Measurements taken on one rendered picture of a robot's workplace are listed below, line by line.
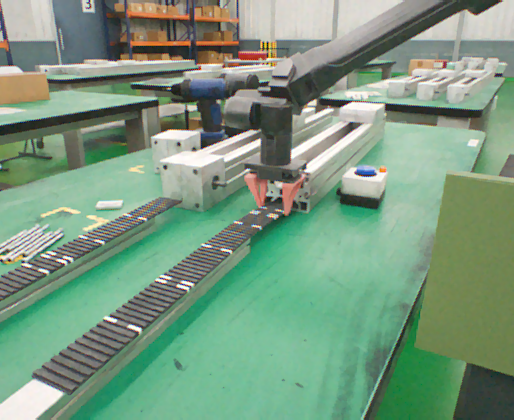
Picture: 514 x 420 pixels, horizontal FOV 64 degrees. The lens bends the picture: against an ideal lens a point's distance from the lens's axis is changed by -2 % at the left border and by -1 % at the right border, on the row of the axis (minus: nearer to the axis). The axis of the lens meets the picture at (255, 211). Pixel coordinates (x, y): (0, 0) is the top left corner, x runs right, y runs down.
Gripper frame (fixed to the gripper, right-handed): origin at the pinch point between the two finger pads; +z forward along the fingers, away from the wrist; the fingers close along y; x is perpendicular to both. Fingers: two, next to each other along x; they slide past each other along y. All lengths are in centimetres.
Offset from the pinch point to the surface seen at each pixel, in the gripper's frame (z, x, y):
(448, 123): 11, -185, -23
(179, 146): -5.3, -14.6, 32.2
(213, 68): -7, -259, 173
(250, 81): -18, -57, 34
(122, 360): 1.2, 43.9, -2.2
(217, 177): -3.3, -2.6, 14.1
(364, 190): -1.7, -13.5, -14.0
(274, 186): -2.3, -5.4, 2.5
